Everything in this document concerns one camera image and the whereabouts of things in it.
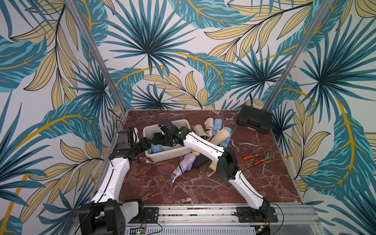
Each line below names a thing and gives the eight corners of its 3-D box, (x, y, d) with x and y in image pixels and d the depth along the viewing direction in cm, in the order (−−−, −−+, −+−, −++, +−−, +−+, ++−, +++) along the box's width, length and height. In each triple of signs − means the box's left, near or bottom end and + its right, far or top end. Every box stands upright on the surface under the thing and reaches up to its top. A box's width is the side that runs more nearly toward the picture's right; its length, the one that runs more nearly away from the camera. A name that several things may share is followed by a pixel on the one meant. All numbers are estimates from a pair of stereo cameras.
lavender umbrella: (169, 180, 86) (169, 177, 82) (187, 154, 97) (187, 150, 93) (179, 187, 84) (179, 184, 80) (196, 159, 94) (197, 156, 91)
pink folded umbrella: (205, 140, 104) (206, 136, 100) (204, 122, 115) (204, 117, 111) (214, 140, 104) (215, 136, 100) (212, 122, 115) (213, 117, 111)
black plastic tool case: (235, 124, 112) (237, 119, 108) (240, 106, 125) (242, 101, 120) (266, 134, 107) (270, 129, 102) (269, 114, 119) (272, 109, 115)
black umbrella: (190, 165, 92) (190, 161, 89) (200, 155, 97) (201, 151, 93) (198, 172, 90) (198, 169, 86) (208, 162, 94) (209, 158, 90)
